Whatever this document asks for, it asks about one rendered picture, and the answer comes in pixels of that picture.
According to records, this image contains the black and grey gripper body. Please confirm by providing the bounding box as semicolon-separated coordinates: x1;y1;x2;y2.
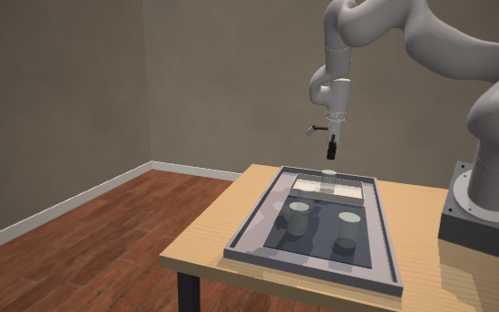
327;118;345;145

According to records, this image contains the clear glass jar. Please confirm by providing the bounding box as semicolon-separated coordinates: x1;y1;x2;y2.
297;185;315;213
320;170;337;194
336;212;360;249
288;202;309;236

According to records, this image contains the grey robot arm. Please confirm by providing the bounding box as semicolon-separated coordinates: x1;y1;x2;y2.
309;0;499;224

